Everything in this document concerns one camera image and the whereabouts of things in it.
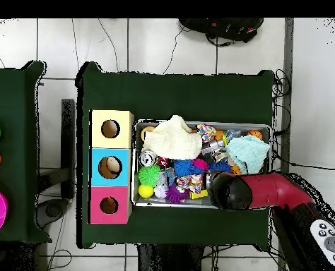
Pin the multicolour spiky caterpillar toy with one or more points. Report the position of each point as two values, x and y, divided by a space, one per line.
198 164

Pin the colourful knotted cloth toy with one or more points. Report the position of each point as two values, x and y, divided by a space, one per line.
188 182

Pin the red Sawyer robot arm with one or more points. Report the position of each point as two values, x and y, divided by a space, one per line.
275 189

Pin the shallow mesh bin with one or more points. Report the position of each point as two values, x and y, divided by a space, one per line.
167 203

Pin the wooden box with three holes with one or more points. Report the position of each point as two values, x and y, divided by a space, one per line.
122 192

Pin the cream yellow cloth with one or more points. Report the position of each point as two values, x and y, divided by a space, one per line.
170 138

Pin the crushed silver can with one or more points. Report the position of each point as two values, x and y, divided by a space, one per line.
147 157

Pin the green spiky ball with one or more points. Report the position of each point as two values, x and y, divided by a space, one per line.
149 175

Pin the white baseball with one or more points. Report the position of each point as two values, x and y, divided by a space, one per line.
160 192

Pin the purple spiky toy with eyes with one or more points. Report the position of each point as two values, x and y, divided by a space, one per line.
173 196

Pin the yellow ball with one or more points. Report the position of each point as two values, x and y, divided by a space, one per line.
145 191

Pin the mint green cloth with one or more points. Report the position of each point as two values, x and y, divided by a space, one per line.
249 152

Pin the dark green tablecloth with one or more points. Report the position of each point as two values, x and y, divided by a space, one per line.
14 113
105 90

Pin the small orange basketball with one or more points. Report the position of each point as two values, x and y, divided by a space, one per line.
255 134

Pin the black stand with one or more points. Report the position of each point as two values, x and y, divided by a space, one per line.
68 141

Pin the black backpack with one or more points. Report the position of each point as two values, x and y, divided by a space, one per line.
227 28

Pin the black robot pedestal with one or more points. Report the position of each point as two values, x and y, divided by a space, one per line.
167 259

